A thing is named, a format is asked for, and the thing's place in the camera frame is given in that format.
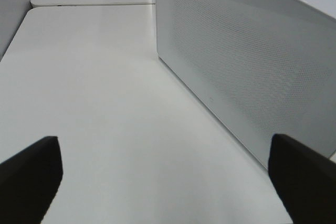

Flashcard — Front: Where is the white microwave door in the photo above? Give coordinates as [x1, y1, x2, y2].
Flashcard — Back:
[156, 0, 335, 166]

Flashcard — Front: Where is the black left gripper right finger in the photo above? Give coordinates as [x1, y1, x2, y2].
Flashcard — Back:
[268, 134, 335, 223]

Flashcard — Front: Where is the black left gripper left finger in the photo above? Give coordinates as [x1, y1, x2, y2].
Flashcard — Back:
[1, 136, 63, 223]

